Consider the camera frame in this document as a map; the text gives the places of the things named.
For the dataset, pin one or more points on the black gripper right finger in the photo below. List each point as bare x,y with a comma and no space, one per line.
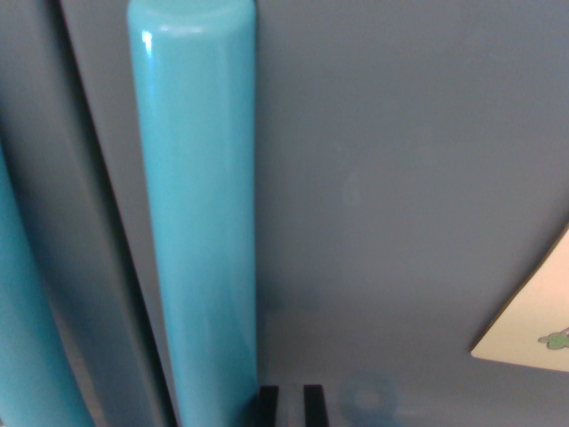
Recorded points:
315,407

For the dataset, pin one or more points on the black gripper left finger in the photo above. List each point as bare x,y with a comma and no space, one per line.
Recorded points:
268,407

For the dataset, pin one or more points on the grey toy refrigerator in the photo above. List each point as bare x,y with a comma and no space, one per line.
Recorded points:
378,155

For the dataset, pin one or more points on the blue clip without card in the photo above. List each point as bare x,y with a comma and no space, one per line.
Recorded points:
349,396

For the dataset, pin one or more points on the cream grocery list card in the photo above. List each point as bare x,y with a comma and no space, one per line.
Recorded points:
533,311

